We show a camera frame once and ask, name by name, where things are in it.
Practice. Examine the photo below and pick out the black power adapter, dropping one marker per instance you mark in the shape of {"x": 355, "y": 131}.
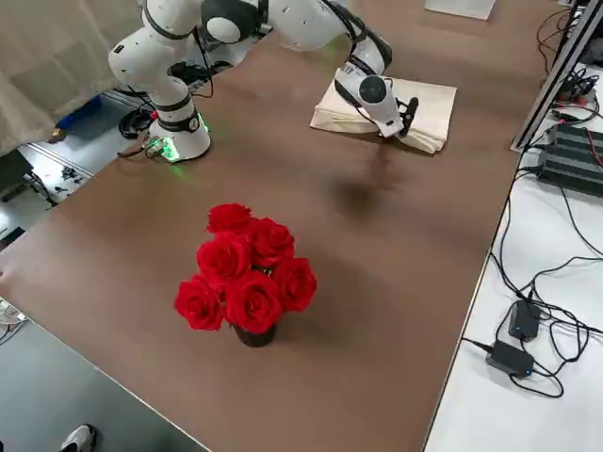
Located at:
{"x": 524, "y": 320}
{"x": 511, "y": 360}

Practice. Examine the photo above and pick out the cream tablecloth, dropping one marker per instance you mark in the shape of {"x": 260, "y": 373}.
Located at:
{"x": 433, "y": 108}

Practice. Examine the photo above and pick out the beige cloth curtain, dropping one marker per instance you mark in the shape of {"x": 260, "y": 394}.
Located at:
{"x": 47, "y": 70}

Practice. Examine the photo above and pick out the person's white shoe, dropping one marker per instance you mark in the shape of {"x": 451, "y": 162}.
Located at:
{"x": 77, "y": 438}

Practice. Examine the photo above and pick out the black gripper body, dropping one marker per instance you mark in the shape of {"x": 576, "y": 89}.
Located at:
{"x": 402, "y": 124}

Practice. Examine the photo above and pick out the red artificial rose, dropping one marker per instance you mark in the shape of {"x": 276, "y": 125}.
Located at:
{"x": 254, "y": 303}
{"x": 223, "y": 256}
{"x": 271, "y": 240}
{"x": 199, "y": 303}
{"x": 294, "y": 285}
{"x": 231, "y": 217}

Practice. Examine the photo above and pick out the aluminium frame post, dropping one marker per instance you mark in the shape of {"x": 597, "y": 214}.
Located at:
{"x": 556, "y": 70}

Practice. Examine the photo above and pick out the clear plastic storage box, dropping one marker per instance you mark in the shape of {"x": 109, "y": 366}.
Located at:
{"x": 459, "y": 7}

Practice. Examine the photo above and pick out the black vase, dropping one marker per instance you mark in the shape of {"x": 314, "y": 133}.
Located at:
{"x": 254, "y": 336}

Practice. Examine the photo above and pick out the blue plastic bin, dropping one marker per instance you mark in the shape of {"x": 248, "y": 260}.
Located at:
{"x": 80, "y": 115}

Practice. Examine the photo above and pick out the black ribbed electronics box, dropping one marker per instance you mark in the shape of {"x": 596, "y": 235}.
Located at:
{"x": 575, "y": 160}

